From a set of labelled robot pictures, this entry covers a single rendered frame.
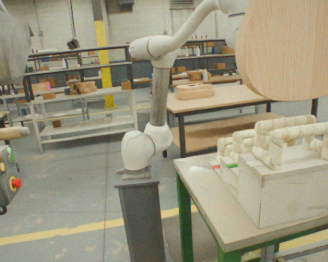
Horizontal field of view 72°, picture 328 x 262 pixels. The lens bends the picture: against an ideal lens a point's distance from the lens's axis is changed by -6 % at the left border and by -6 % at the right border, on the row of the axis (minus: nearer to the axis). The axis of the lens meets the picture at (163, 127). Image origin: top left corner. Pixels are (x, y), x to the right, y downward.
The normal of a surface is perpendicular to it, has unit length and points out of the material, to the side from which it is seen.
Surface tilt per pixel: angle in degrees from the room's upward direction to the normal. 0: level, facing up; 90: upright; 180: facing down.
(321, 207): 90
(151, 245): 90
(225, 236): 0
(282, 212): 90
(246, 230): 0
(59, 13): 90
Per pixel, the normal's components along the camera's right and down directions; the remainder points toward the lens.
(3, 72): 0.20, 0.26
